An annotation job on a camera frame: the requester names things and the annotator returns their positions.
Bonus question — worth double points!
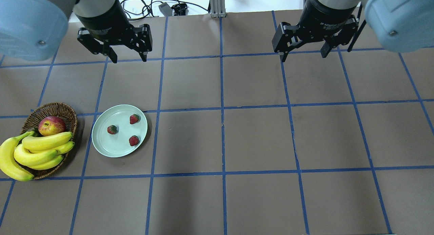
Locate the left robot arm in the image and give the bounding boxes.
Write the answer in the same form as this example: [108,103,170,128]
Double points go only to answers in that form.
[0,0,153,63]

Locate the strawberry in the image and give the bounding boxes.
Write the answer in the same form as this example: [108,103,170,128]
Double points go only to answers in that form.
[107,125,118,135]
[129,136,140,146]
[129,114,141,125]

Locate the yellow banana bunch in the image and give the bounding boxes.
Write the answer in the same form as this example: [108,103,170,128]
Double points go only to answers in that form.
[0,131,75,181]

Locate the red apple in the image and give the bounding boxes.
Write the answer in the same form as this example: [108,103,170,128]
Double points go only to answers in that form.
[38,116,66,136]

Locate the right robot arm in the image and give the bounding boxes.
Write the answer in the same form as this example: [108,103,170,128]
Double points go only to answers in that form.
[272,0,434,62]

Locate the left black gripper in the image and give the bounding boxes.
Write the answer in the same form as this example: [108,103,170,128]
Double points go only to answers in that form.
[73,0,153,64]

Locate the woven wicker basket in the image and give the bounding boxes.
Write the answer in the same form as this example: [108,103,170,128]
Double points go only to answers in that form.
[20,102,79,180]

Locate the aluminium frame post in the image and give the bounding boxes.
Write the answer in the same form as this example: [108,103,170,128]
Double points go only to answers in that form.
[209,0,227,18]

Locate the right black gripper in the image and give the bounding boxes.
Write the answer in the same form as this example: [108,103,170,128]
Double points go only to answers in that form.
[272,0,360,62]

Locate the black cables on desk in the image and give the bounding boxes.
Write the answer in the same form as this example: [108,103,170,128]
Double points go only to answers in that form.
[120,0,211,20]

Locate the light green plate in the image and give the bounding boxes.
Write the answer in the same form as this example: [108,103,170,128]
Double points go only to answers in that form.
[91,104,148,158]

